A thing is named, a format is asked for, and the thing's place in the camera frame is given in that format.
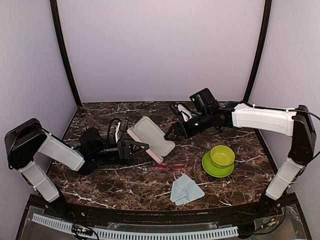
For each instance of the green plate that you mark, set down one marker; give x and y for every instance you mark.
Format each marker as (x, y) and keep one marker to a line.
(213, 170)

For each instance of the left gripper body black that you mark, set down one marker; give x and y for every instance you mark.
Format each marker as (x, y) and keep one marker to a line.
(122, 150)

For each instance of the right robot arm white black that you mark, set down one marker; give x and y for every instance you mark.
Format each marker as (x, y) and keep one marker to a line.
(292, 122)

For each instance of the black front rail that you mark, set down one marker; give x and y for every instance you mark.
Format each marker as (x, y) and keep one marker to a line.
(242, 214)

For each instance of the white slotted cable duct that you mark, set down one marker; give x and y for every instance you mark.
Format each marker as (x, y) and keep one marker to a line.
(119, 231)

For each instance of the pink translucent sunglasses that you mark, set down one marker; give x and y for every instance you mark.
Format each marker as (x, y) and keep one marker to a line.
(175, 167)

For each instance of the left black frame post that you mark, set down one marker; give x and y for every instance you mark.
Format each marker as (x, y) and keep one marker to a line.
(63, 52)

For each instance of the pink glasses case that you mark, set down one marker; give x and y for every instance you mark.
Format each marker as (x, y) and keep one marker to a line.
(147, 132)

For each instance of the light blue cloth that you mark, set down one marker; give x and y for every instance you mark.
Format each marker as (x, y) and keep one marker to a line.
(185, 190)

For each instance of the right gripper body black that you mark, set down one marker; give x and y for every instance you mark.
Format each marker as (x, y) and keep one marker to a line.
(191, 130)

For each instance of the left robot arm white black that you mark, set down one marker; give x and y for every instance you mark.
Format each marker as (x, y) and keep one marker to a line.
(30, 138)

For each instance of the black frame post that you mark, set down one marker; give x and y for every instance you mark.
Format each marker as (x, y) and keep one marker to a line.
(259, 49)
(63, 52)

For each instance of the right black frame post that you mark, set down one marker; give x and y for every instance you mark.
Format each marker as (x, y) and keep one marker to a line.
(259, 49)

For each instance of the green bowl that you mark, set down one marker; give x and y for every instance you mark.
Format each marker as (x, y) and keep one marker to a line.
(222, 156)

